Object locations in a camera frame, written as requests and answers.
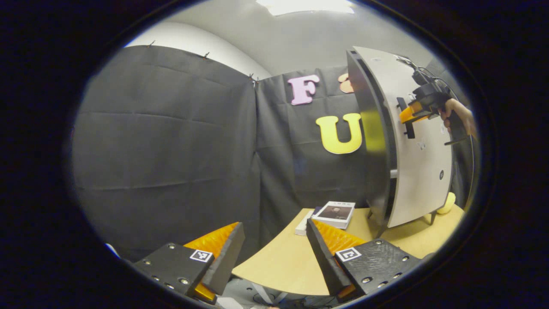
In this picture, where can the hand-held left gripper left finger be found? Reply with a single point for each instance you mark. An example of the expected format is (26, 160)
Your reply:
(227, 262)

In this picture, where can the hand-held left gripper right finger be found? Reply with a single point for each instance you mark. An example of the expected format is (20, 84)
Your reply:
(326, 262)

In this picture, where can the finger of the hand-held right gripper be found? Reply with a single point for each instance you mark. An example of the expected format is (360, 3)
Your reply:
(409, 113)

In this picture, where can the grey cabinet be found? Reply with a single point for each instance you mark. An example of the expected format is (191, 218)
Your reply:
(364, 150)

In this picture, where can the plain white book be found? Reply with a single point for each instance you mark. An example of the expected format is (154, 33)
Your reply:
(303, 227)

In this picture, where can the white book with dark cover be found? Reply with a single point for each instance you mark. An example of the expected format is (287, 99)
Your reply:
(336, 212)

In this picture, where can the thin blue book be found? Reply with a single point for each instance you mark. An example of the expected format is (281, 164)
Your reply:
(316, 210)

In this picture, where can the yellow round pad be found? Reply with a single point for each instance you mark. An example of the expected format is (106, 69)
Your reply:
(448, 204)

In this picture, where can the large ceiling light panel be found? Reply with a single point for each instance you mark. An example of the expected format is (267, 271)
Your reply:
(304, 5)

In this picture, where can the white table frame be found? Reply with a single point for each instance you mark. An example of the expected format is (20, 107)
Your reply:
(261, 294)

